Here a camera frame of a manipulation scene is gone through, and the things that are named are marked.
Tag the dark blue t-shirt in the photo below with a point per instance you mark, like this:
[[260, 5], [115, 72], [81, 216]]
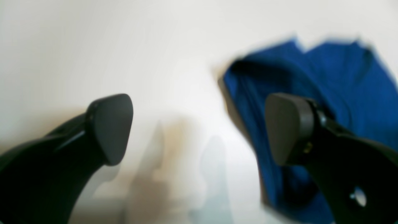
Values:
[[346, 81]]

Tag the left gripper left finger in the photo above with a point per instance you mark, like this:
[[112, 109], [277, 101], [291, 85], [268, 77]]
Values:
[[41, 180]]

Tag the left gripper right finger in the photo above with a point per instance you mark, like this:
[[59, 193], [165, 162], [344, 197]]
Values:
[[357, 176]]

